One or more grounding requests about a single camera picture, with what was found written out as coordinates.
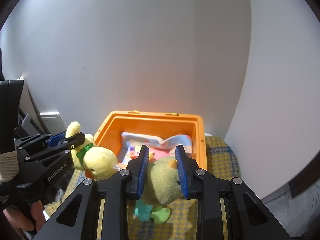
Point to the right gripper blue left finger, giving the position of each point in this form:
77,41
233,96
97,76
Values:
138,168

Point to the four colour cube block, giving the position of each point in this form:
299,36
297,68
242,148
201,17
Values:
134,151

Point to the green rubber frog toy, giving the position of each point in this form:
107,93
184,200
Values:
159,214

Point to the person's left hand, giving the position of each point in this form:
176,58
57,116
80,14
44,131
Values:
19,221

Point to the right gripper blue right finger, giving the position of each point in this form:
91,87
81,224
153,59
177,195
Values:
186,172

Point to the teal plush flower toy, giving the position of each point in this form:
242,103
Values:
142,211

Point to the orange plastic storage crate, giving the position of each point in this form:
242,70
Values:
163,125

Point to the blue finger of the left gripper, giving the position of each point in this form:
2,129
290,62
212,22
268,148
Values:
71,143
55,139

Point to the pastel patterned baby blanket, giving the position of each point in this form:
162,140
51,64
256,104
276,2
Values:
158,147

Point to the olive yellow plush toy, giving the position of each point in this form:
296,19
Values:
162,183

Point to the yellow plush duck green scarf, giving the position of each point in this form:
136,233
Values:
98,163

